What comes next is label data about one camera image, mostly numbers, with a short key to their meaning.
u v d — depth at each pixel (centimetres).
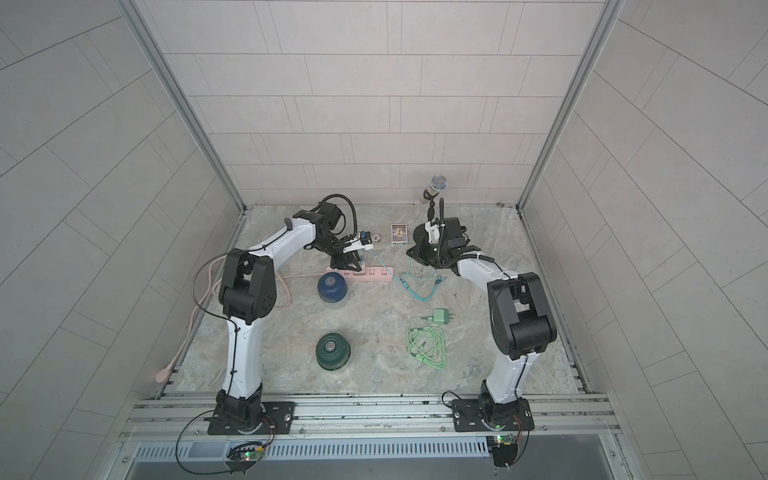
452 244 74
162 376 79
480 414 71
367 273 94
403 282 96
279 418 71
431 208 97
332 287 83
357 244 81
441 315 87
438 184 86
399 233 106
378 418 72
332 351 72
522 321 48
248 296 56
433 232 86
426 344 83
